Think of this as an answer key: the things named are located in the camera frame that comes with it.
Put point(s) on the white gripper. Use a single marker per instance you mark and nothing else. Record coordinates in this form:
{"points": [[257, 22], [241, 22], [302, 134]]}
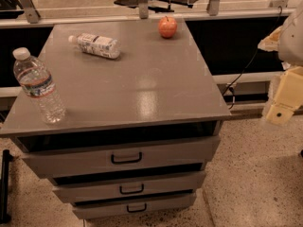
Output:
{"points": [[292, 42]]}

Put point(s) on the blue labelled plastic bottle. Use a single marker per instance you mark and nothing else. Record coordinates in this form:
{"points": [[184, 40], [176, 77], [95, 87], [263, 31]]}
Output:
{"points": [[96, 45]]}

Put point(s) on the clear water bottle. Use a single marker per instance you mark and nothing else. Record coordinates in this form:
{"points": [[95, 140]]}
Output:
{"points": [[38, 84]]}

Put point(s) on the red apple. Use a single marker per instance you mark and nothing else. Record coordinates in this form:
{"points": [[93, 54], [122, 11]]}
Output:
{"points": [[167, 27]]}

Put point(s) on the top grey drawer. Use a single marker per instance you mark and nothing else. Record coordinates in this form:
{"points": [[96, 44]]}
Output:
{"points": [[84, 161]]}

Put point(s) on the grey drawer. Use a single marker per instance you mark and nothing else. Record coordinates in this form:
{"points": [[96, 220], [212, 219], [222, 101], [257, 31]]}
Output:
{"points": [[132, 187], [84, 161], [128, 207]]}

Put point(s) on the grey drawer cabinet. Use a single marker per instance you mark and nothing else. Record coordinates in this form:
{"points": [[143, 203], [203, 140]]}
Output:
{"points": [[156, 90]]}

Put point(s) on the bottom grey drawer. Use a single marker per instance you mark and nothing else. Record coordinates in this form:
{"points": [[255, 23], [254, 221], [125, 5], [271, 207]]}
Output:
{"points": [[128, 207]]}

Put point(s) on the middle grey drawer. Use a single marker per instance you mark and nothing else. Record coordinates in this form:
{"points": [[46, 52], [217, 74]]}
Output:
{"points": [[132, 187]]}

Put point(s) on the black post at left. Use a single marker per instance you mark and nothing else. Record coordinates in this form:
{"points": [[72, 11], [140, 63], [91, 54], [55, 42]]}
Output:
{"points": [[4, 186]]}

